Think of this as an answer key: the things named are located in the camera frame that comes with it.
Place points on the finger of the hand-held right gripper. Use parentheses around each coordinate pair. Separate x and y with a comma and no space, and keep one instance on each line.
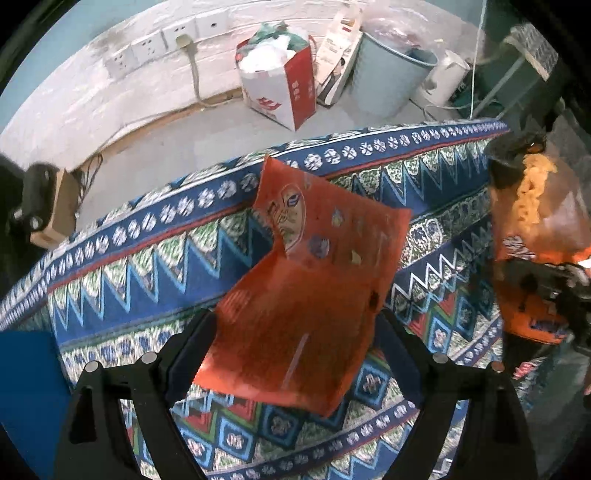
(549,270)

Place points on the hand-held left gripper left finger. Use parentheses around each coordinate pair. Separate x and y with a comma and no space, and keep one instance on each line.
(189,350)

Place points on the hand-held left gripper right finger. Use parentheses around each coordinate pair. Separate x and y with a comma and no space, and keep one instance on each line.
(411,360)

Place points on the orange snack packet silver back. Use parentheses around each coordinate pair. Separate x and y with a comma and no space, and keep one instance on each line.
(554,207)

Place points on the red snack packet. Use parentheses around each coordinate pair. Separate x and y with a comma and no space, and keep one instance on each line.
(300,300)

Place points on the patterned blue blanket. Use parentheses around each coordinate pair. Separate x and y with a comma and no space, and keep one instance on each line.
(138,277)

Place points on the blue flat panel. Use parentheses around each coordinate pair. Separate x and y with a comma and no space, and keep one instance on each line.
(27,392)

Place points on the small cardboard box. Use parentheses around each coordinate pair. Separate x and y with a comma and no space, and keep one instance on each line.
(62,212)

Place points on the dark green furniture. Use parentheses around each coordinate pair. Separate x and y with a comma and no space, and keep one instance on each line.
(503,87)

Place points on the white electric kettle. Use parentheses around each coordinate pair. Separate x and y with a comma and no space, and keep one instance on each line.
(443,78)

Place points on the black bulky object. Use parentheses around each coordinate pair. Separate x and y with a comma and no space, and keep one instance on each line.
(32,194)

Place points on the pale blue bin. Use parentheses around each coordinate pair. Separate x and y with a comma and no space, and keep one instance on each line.
(388,78)

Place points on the red and white paper bag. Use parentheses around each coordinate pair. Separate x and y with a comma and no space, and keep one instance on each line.
(295,87)

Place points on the white printed paper bag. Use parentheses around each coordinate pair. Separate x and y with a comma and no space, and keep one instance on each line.
(337,60)

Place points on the white wall socket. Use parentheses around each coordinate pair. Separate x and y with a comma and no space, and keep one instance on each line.
(211,21)
(171,33)
(117,61)
(147,46)

